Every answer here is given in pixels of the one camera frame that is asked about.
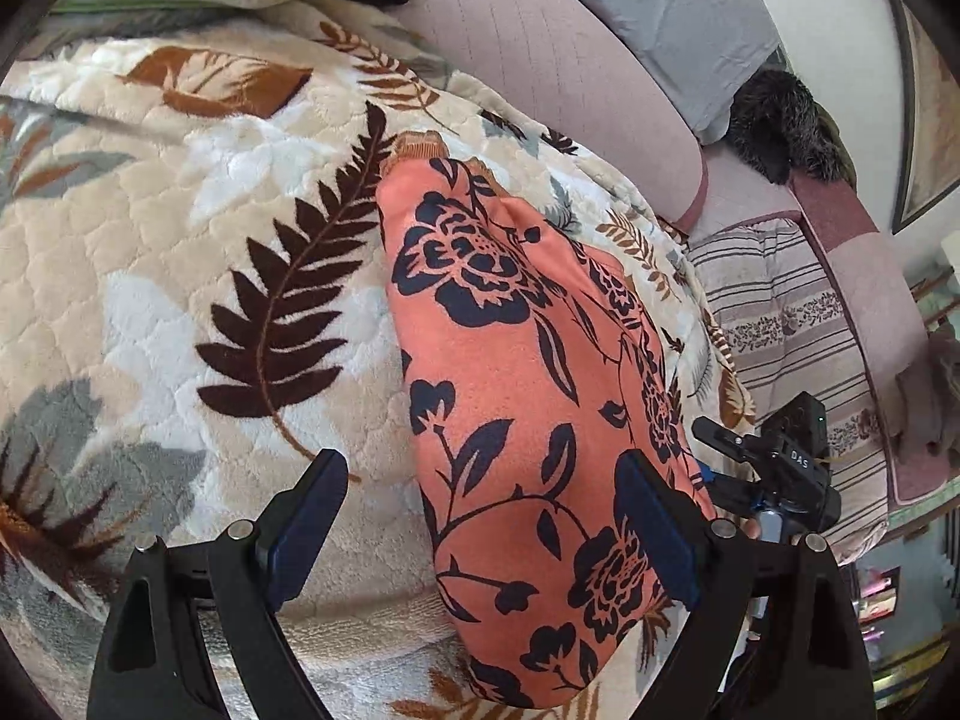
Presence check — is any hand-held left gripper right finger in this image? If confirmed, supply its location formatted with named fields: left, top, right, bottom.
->
left=613, top=451, right=878, bottom=720

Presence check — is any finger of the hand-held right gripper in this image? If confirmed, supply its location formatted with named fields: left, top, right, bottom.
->
left=691, top=416, right=770, bottom=466
left=696, top=461, right=762, bottom=517

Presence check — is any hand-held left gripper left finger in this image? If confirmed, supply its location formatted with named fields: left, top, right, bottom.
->
left=86, top=448, right=351, bottom=720

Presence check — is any orange floral garment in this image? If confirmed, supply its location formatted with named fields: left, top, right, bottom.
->
left=375, top=154, right=717, bottom=710

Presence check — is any striped cushion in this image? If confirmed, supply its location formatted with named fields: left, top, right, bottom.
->
left=686, top=217, right=893, bottom=563

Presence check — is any dark furry garment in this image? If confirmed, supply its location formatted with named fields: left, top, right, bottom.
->
left=724, top=69, right=856, bottom=185

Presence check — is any leaf print blanket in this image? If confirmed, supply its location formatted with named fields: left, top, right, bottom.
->
left=0, top=0, right=758, bottom=720

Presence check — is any pink bolster cushion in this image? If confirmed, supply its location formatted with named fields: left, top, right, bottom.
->
left=390, top=0, right=710, bottom=230

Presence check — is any grey pillow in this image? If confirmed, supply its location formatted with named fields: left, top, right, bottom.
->
left=502, top=0, right=785, bottom=145

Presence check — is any framed wall picture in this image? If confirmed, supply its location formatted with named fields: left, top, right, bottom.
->
left=889, top=0, right=960, bottom=235

